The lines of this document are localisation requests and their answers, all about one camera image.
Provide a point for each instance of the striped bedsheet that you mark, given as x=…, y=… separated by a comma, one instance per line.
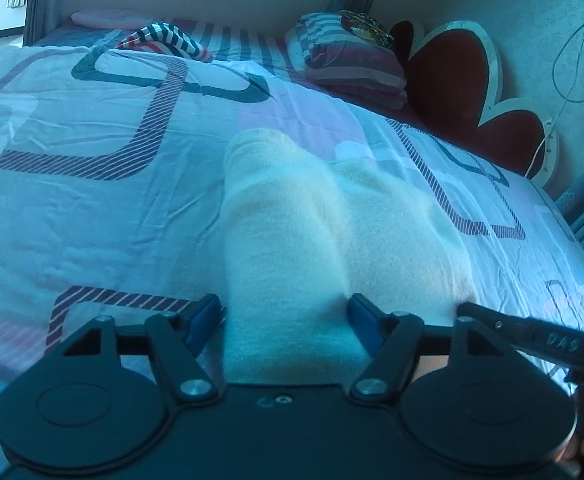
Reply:
x=242, y=42

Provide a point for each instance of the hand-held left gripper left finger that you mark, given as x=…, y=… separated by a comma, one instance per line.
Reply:
x=204, y=317

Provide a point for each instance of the white towel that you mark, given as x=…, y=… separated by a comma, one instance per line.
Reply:
x=282, y=240

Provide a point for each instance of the pink pillow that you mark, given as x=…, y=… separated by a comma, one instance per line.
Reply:
x=107, y=17

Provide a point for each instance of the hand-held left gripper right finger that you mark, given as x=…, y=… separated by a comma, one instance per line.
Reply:
x=364, y=317

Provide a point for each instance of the gold patterned item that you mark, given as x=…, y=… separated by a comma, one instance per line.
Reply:
x=364, y=25

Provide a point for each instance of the black white red striped cloth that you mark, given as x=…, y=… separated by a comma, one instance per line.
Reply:
x=172, y=40

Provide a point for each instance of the red scalloped headboard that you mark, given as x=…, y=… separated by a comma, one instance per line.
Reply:
x=452, y=75

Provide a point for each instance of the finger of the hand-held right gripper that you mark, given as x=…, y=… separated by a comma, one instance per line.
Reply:
x=522, y=332

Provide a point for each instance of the white patterned bed quilt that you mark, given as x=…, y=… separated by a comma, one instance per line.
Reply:
x=72, y=210

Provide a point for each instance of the grey curtain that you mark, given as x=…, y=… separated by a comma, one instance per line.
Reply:
x=44, y=0

